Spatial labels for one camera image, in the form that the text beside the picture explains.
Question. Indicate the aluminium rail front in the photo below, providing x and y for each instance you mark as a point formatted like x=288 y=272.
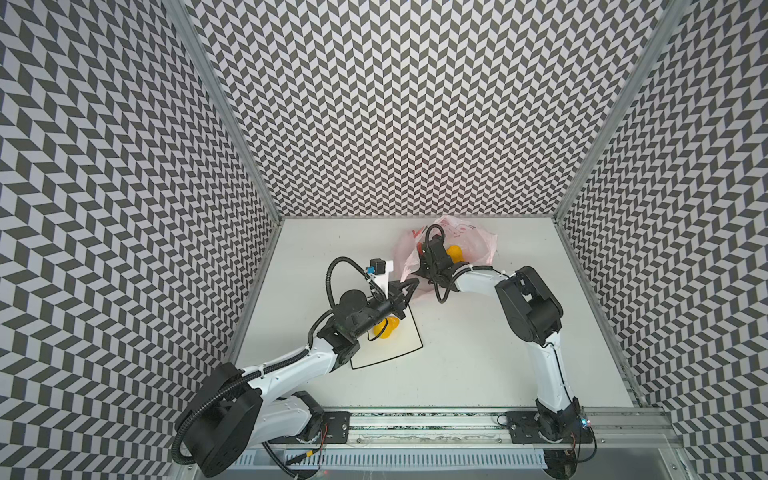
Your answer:
x=613 y=427

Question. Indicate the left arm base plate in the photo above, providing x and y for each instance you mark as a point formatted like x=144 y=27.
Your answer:
x=333 y=427

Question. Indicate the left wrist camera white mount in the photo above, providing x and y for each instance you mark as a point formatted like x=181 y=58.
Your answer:
x=379 y=271

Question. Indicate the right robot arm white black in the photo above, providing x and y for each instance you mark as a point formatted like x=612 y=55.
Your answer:
x=534 y=315

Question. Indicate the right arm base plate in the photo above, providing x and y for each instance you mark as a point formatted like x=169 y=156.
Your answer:
x=533 y=427

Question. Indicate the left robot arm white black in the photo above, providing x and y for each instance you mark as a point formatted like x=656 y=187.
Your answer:
x=236 y=408

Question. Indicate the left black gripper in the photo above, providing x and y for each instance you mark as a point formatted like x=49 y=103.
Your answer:
x=399 y=298

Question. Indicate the yellow fake pear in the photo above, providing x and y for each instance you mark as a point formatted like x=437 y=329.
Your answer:
x=387 y=327

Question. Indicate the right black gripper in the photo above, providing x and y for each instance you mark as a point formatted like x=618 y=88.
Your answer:
x=432 y=257

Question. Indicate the pink plastic bag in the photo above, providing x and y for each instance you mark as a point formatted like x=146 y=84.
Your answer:
x=464 y=242

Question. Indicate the orange yellow fake mango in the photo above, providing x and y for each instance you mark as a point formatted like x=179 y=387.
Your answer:
x=455 y=253

